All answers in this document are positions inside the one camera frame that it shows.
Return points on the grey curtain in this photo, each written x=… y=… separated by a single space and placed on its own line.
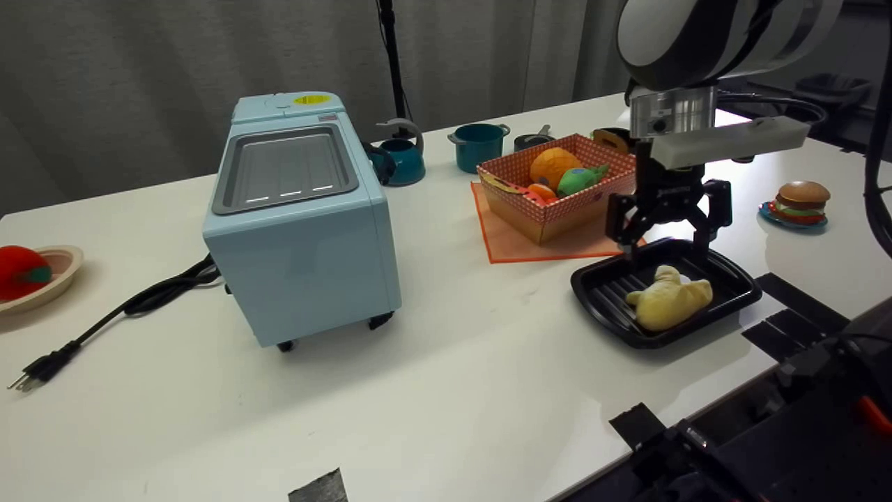
x=186 y=65

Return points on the black tape piece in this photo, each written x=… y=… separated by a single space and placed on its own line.
x=323 y=488
x=778 y=336
x=798 y=300
x=636 y=425

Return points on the orange checkered paper basket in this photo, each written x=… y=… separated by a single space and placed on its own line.
x=558 y=219

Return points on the grey toy pan with lid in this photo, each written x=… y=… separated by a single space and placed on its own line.
x=530 y=139

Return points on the black toy saucepan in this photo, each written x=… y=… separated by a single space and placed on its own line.
x=614 y=139

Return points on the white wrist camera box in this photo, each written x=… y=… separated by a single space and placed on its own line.
x=734 y=139

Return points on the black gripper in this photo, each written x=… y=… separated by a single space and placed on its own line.
x=671 y=192

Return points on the small red toy fruit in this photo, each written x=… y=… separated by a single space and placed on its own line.
x=541 y=192

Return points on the orange fruit toy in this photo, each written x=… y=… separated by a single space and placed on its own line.
x=550 y=164

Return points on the red tomato plush toy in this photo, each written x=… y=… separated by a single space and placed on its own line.
x=19 y=272

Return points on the yellow banana plush toy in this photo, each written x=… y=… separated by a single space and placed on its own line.
x=671 y=300

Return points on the toy burger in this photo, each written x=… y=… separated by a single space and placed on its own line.
x=801 y=198

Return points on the black ridged tray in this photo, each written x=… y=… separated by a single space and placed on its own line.
x=604 y=293

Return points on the teal toy pot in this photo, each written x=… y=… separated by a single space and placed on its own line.
x=479 y=148

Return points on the light blue toaster oven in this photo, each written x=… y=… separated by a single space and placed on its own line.
x=309 y=259

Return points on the orange cloth mat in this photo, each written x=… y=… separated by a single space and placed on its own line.
x=505 y=244

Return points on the green avocado plush toy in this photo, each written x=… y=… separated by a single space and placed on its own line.
x=580 y=180

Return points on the teal toy kettle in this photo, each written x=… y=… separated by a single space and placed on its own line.
x=402 y=160

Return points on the black robot mount with clamp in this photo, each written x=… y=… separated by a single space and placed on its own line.
x=810 y=435

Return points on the beige shallow bowl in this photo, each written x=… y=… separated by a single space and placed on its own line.
x=62 y=269

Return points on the small blue plate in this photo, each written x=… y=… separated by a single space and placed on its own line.
x=770 y=219

